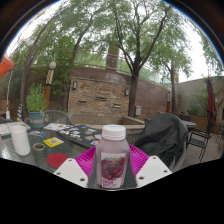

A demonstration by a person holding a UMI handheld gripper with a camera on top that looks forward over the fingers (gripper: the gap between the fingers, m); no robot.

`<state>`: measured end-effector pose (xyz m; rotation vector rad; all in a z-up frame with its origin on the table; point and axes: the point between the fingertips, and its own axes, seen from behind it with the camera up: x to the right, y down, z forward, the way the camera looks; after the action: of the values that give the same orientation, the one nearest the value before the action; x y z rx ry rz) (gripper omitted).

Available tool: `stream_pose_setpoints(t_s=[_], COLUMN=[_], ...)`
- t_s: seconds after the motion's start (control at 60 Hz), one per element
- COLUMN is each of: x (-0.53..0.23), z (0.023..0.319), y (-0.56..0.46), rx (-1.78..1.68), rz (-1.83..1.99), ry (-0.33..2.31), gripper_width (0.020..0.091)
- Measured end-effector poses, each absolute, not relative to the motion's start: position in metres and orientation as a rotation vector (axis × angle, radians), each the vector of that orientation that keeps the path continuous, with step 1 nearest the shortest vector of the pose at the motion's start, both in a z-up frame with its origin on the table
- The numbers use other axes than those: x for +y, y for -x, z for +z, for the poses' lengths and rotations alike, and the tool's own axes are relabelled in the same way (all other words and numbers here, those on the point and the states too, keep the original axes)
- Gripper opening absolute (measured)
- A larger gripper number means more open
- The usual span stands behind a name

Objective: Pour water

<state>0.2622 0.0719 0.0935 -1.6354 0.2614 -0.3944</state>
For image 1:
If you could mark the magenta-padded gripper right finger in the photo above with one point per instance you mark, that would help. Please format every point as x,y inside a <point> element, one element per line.
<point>152,170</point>

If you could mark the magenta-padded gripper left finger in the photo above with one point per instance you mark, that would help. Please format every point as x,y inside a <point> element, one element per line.
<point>70,171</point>

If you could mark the red juice bottle white cap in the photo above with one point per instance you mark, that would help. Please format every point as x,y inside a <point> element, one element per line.
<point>112,156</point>

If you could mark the flat round red coaster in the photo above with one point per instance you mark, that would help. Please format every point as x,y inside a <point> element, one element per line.
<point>56,160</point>

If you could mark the yellow card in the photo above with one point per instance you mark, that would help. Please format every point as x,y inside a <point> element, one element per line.
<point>53,142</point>

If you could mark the black laptop with stickers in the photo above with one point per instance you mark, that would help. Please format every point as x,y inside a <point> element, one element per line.
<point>78,135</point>

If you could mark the grey wicker chair with jacket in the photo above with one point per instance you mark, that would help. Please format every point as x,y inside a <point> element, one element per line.
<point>133,136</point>

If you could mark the tape roll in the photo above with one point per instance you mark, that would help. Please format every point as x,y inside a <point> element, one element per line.
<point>34,146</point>

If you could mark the white printed booklet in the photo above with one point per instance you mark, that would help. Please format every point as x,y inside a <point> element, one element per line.
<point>55,126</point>

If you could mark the blue picture card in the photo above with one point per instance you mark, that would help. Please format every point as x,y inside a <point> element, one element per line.
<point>37,133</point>

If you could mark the black metal chair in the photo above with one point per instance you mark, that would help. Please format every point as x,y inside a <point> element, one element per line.
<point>200,141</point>

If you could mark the white cup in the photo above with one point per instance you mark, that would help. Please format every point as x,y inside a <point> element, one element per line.
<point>20,141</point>

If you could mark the round dark patio table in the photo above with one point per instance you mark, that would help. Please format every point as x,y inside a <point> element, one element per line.
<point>190,124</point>

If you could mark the silver laptop with stickers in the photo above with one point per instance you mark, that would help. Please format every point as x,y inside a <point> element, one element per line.
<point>11,128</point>

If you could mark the dark forked trunk tree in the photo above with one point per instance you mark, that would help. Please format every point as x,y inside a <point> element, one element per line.
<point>133,96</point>

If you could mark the blue yellow striped cone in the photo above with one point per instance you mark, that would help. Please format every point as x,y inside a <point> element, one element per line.
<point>20,113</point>

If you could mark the green plant in teal pot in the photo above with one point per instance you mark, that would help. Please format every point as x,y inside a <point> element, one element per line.
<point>36,100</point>

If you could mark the folded dark red umbrella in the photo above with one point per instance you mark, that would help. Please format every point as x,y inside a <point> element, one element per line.
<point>210,100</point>

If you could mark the leaning grey trunk tree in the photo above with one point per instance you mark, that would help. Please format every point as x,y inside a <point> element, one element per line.
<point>25,86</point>

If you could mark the orange canopy tent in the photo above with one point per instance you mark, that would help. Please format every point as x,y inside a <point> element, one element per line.
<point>5,65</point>

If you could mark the grey wall utility box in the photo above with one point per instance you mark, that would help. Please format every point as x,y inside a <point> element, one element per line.
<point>138,110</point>

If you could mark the wall lantern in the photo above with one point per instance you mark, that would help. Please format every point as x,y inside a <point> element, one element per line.
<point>74,85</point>
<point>127,92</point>

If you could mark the globe lamp post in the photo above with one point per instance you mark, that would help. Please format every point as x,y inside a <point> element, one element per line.
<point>49,86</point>

